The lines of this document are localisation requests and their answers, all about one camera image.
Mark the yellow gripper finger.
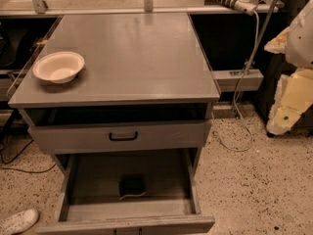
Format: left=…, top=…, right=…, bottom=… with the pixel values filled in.
left=266, top=69, right=313, bottom=135
left=264, top=27, right=290, bottom=54

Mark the dark green sponge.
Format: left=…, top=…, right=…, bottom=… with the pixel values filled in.
left=118, top=174, right=146, bottom=201

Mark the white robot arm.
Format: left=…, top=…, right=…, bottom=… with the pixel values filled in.
left=264, top=0, right=313, bottom=135

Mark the closed upper grey drawer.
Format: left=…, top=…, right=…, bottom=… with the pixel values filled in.
left=28, top=120, right=210, bottom=155

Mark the grey metal drawer cabinet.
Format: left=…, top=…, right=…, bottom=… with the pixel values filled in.
left=7, top=12, right=221, bottom=235

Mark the open middle grey drawer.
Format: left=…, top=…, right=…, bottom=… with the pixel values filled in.
left=37, top=150, right=214, bottom=235

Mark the white paper bowl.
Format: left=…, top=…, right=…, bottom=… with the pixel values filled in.
left=32, top=52, right=85, bottom=84

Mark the white sneaker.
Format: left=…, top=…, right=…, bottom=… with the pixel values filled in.
left=0, top=209, right=39, bottom=235

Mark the black drawer handle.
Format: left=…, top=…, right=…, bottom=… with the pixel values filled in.
left=109, top=131, right=138, bottom=142

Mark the metal back shelf frame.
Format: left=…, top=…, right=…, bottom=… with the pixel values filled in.
left=0, top=0, right=286, bottom=18

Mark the black floor cable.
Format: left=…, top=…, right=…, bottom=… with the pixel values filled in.
left=0, top=137, right=57, bottom=174

